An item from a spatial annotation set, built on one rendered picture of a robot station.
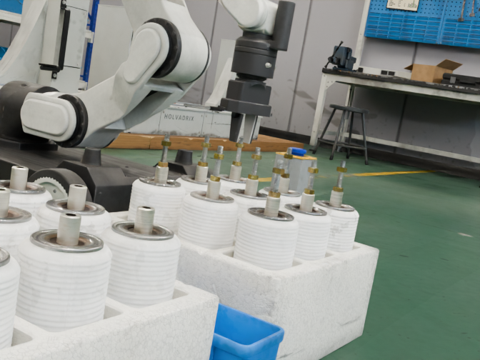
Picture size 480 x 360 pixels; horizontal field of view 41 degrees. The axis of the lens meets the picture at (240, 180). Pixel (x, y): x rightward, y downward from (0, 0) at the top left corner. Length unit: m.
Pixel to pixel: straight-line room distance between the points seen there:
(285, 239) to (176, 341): 0.29
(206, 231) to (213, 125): 3.43
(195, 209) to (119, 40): 2.89
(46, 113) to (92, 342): 1.17
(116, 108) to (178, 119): 2.50
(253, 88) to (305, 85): 5.49
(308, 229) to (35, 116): 0.95
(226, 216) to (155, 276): 0.32
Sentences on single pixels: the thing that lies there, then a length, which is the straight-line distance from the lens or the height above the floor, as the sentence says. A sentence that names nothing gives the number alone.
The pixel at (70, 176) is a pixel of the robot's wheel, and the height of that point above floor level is 0.19.
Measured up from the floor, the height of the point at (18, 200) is 0.24.
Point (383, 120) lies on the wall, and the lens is 6.40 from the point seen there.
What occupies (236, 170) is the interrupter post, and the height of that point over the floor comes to 0.27.
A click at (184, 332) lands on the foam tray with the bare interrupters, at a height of 0.15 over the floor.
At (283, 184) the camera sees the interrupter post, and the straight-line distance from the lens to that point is 1.26.
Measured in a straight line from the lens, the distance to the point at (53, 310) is 0.67.
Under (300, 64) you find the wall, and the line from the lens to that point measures 6.85.
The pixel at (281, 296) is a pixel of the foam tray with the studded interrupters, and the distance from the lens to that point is 0.95.
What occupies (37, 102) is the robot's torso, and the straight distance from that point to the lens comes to 1.79.
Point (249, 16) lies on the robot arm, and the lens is 1.27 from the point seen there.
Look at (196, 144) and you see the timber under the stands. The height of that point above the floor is 0.04.
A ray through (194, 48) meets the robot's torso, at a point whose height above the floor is 0.52.
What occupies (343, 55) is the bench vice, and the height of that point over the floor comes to 0.88.
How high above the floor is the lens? 0.44
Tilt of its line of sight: 8 degrees down
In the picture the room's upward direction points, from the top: 10 degrees clockwise
